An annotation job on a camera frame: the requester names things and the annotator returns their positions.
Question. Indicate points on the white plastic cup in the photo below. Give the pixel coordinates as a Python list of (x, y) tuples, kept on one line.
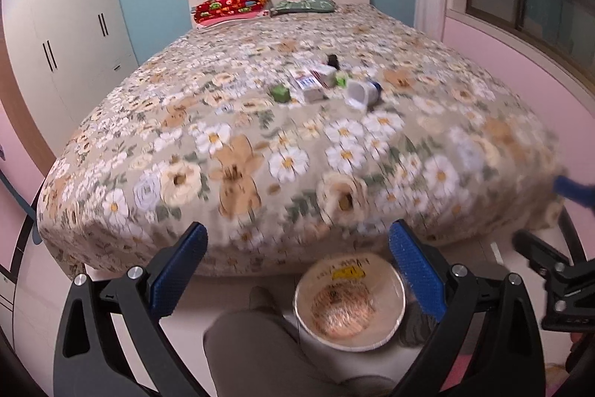
[(362, 94)]

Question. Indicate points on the small green block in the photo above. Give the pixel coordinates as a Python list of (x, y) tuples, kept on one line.
[(341, 79)]

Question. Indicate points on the red patterned pillow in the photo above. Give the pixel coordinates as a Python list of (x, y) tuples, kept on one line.
[(212, 12)]

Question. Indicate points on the green cube block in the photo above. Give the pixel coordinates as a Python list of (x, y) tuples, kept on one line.
[(280, 93)]

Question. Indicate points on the white blue milk carton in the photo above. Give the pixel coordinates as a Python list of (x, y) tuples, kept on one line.
[(306, 80)]

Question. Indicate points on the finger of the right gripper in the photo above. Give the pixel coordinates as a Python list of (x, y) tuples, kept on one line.
[(541, 257), (583, 195)]

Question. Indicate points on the white barcode box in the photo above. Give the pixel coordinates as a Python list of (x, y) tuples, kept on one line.
[(325, 74)]

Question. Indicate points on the green floral pillow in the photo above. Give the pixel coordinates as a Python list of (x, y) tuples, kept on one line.
[(303, 6)]

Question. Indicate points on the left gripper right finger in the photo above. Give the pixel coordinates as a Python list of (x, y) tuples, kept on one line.
[(508, 358)]

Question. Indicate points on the floral bedspread bed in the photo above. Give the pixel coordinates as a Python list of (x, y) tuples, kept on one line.
[(193, 135)]

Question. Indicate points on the person leg grey trousers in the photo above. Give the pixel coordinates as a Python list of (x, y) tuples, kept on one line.
[(256, 352)]

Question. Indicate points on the white trash bin with bag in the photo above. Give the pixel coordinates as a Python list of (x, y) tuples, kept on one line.
[(353, 303)]

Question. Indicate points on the black foam cylinder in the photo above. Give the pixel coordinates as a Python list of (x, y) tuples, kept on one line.
[(332, 61)]

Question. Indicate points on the white wardrobe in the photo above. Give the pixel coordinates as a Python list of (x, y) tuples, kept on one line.
[(66, 56)]

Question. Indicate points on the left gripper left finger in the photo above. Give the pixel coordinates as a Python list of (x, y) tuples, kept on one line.
[(88, 356)]

